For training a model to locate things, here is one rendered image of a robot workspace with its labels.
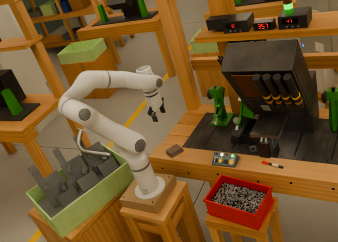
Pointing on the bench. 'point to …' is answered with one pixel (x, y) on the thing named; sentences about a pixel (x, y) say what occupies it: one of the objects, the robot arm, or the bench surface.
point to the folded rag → (174, 150)
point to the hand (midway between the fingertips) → (159, 115)
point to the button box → (226, 159)
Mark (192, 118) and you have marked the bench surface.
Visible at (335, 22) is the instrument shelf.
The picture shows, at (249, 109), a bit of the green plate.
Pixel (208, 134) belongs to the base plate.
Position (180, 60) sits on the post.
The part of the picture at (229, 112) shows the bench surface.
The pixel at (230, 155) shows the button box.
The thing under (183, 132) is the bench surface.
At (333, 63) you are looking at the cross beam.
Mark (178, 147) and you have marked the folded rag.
